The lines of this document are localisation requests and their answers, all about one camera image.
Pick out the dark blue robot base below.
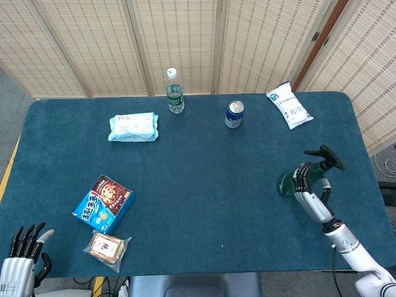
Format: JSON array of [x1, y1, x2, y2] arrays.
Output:
[[127, 272, 262, 297]]

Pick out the white floor cables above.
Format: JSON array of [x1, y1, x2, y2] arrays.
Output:
[[374, 151, 396, 178]]

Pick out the brown wooden post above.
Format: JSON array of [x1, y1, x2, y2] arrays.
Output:
[[292, 0, 349, 92]]

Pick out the white snack pouch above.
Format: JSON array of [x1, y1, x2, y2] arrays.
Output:
[[266, 80, 314, 130]]

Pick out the clear water bottle green label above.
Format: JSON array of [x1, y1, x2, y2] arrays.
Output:
[[166, 67, 185, 114]]

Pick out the blue cookie box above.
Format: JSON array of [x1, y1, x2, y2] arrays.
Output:
[[72, 174, 136, 235]]

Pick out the green spray bottle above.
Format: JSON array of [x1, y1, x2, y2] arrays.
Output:
[[276, 144, 346, 198]]

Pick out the bread in clear wrapper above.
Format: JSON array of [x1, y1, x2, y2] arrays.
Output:
[[82, 229, 132, 273]]

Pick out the blue table mat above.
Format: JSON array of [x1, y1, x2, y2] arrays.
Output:
[[0, 91, 396, 279]]

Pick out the blue white drink can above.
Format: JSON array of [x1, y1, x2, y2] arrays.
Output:
[[224, 100, 245, 129]]

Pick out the black floor cables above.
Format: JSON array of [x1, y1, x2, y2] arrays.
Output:
[[72, 277, 131, 297]]

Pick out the light blue wet wipes pack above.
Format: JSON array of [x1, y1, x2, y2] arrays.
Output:
[[107, 112, 160, 143]]

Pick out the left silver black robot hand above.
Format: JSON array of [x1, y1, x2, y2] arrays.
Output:
[[0, 222, 56, 297]]

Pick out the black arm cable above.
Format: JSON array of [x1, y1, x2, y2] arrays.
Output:
[[330, 244, 345, 297]]

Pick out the bamboo folding screen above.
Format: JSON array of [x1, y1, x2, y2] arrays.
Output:
[[0, 0, 329, 99], [298, 0, 396, 155]]

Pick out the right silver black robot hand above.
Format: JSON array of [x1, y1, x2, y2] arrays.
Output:
[[292, 161, 337, 225]]

